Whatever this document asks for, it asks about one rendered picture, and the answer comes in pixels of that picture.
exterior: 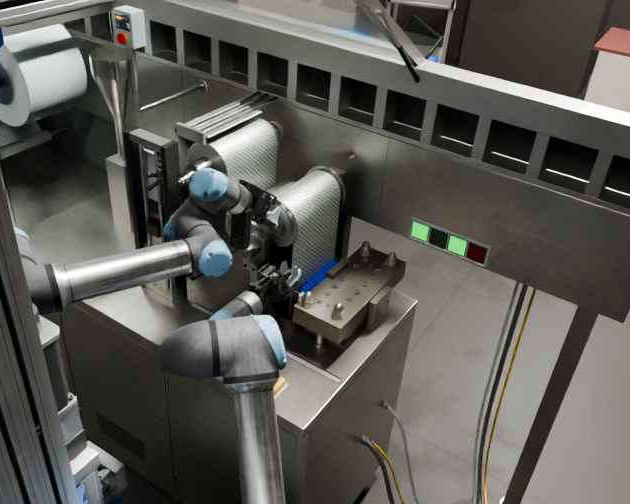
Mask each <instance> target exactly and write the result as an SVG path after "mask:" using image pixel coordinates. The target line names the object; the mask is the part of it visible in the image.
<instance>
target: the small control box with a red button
mask: <svg viewBox="0 0 630 504"><path fill-rule="evenodd" d="M113 13H114V22H115V31H116V40H117V44H119V45H122V46H125V47H128V48H131V49H137V48H140V47H143V46H146V35H145V23H144V11H143V10H141V9H137V8H134V7H130V6H127V5H125V6H121V7H117V8H114V9H113Z"/></svg>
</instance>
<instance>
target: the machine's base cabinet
mask: <svg viewBox="0 0 630 504"><path fill-rule="evenodd" d="M415 311H416V310H415ZM415 311H414V312H413V313H412V315H411V316H410V317H409V318H408V319H407V320H406V321H405V323H404V324H403V325H402V326H401V327H400V328H399V329H398V331H397V332H396V333H395V334H394V335H393V336H392V338H391V339H390V340H389V341H388V342H387V343H386V344H385V346H384V347H383V348H382V349H381V350H380V351H379V352H378V354H377V355H376V356H375V357H374V358H373V359H372V360H371V362H370V363H369V364H368V365H367V366H366V367H365V368H364V370H363V371H362V372H361V373H360V374H359V375H358V376H357V378H356V379H355V380H354V381H353V382H352V383H351V385H350V386H349V387H348V388H347V389H346V390H345V391H344V393H343V394H342V395H341V396H340V397H339V398H338V399H337V401H336V402H335V403H334V404H333V405H332V406H331V407H330V409H329V410H328V411H327V412H326V413H325V414H324V415H323V417H322V418H321V419H320V420H319V421H318V422H317V424H316V425H315V426H314V427H313V428H312V429H311V430H310V432H309V433H308V434H307V435H306V436H305V437H304V438H303V439H302V438H300V437H298V436H296V435H295V434H293V433H291V432H290V431H288V430H286V429H285V428H283V427H281V426H279V425H278V424H277V426H278V436H279V446H280V455H281V465H282V475H283V484H284V494H285V503H286V504H353V503H354V502H355V500H356V499H357V497H358V496H359V495H360V493H361V492H362V490H363V489H364V488H365V486H366V485H367V483H368V482H369V481H370V479H371V478H372V476H373V475H374V474H375V472H376V471H377V469H378V468H379V466H380V464H379V462H378V460H377V458H376V457H375V455H374V454H373V452H372V451H371V450H370V449H369V448H368V447H367V446H364V445H362V444H361V443H362V440H363V438H364V437H365V436H366V437H368V438H369V442H371V440H372V439H373V440H375V441H376V443H375V444H376V445H377V446H378V447H379V448H381V450H382V451H383V452H384V453H385V454H386V456H387V451H388V446H389V441H390V436H391V431H392V426H393V421H394V416H393V415H392V413H391V412H390V411H389V410H388V409H385V408H383V404H384V402H385V401H386V402H388V403H389V407H390V408H391V409H392V410H393V411H394V412H395V411H396V406H397V401H398V396H399V391H400V386H401V381H402V376H403V371H404V366H405V361H406V356H407V351H408V346H409V341H410V336H411V331H412V326H413V321H414V316H415ZM41 316H42V317H44V318H45V319H47V320H49V321H51V322H52V323H54V324H56V325H57V326H59V330H60V334H59V338H58V342H59V347H60V351H61V356H62V360H63V365H64V369H65V374H66V379H67V383H68V388H69V392H70V393H71V394H73V395H74V396H76V397H77V404H78V409H79V414H80V418H81V423H82V428H83V429H84V431H85V436H87V437H88V438H89V439H91V440H92V441H94V442H95V443H97V444H98V445H99V446H101V447H102V448H104V449H105V450H106V451H108V452H109V453H111V454H112V455H113V456H115V457H116V458H118V459H119V460H121V461H122V462H123V463H125V464H126V465H128V466H129V467H130V468H132V469H133V470H135V471H136V472H137V473H139V474H140V475H142V476H143V477H145V478H146V479H147V480H149V481H150V482H152V483H153V484H154V485H156V486H157V487H159V488H160V489H161V490H163V491H164V492H166V493H167V494H169V495H170V496H171V497H173V498H174V499H176V500H177V501H178V502H180V503H181V504H242V495H241V484H240V474H239V463H238V453H237V442H236V432H235V421H234V411H233V400H232V397H230V396H228V395H227V394H225V393H223V392H222V391H220V390H218V389H217V388H215V387H213V386H211V385H210V384H208V383H206V382H205V381H203V380H201V379H200V378H193V377H185V376H180V375H176V374H173V373H171V372H169V371H166V372H163V371H161V369H160V363H159V354H157V353H155V352H154V351H152V350H150V349H149V348H147V347H145V346H143V345H142V344H140V343H138V342H137V341H135V340H133V339H132V338H130V337H128V336H126V335H125V334H123V333H121V332H120V331H118V330H116V329H115V328H113V327H111V326H109V325H108V324H106V323H104V322H103V321H101V320H99V319H98V318H96V317H94V316H92V315H91V314H89V313H87V312H86V311H84V310H82V309H81V308H79V307H77V306H75V305H74V304H72V303H70V304H69V305H68V306H67V307H66V309H65V310H64V311H60V312H56V313H52V314H47V315H41Z"/></svg>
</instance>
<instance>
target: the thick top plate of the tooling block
mask: <svg viewBox="0 0 630 504"><path fill-rule="evenodd" d="M361 247H362V246H361ZM361 247H360V248H359V249H358V250H357V251H355V252H354V253H353V254H352V255H351V256H350V257H349V258H347V259H346V260H348V261H349V266H348V267H346V268H345V269H344V270H343V271H342V272H341V273H340V274H339V275H337V276H336V277H335V278H334V279H333V280H332V279H330V278H327V277H326V278H325V279H323V280H322V281H321V282H320V283H319V284H318V285H317V286H315V287H314V288H313V289H312V290H311V291H310V292H311V293H312V294H313V299H314V307H313V308H310V309H307V308H304V307H303V306H302V303H300V302H297V303H296V304H295V305H294V306H293V322H295V323H297V324H299V325H301V326H303V327H305V328H307V329H309V330H311V331H313V332H315V333H317V334H319V335H321V336H323V337H325V338H327V339H329V340H331V341H333V342H335V343H337V344H340V343H341V342H342V341H343V340H344V339H345V338H346V337H347V336H348V335H349V333H350V332H351V331H352V330H353V329H354V328H355V327H356V326H357V325H358V324H359V323H360V322H361V321H362V320H363V319H364V318H365V317H366V316H367V315H368V313H369V306H370V301H371V300H372V299H373V298H374V297H375V296H376V295H377V294H378V293H379V292H380V291H381V290H382V289H383V288H384V287H385V286H386V285H387V286H389V287H391V288H392V289H393V288H394V287H395V286H396V285H397V284H398V283H399V282H400V281H401V280H402V279H403V277H404V274H405V268H406V263H407V262H405V261H402V260H400V259H398V258H397V266H396V267H389V266H387V265H386V264H385V262H386V259H387V257H388V254H385V253H383V252H381V251H378V250H376V249H373V248H371V247H370V248H371V255H370V256H362V255H361V254H360V249H361ZM392 289H391V290H392ZM336 303H341V304H342V305H343V310H344V318H343V319H342V320H334V319H333V318H332V317H331V314H332V310H333V309H334V306H335V304H336Z"/></svg>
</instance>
